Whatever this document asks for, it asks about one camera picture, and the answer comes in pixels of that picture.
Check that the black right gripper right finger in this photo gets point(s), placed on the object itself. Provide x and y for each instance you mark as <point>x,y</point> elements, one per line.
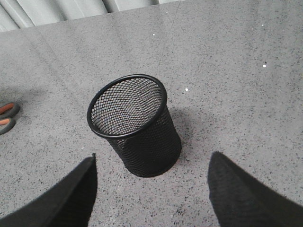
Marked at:
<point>240,200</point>

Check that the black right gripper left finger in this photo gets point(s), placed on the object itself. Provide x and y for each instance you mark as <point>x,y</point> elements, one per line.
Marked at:
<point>69,203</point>

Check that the grey and orange scissors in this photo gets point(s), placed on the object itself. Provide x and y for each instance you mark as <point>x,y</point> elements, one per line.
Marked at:
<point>7,112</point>

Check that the black mesh pen bucket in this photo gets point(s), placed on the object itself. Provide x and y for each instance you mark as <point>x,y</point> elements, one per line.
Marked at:
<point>131,114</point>

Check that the light grey curtain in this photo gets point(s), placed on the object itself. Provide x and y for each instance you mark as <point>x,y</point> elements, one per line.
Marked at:
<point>16,14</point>

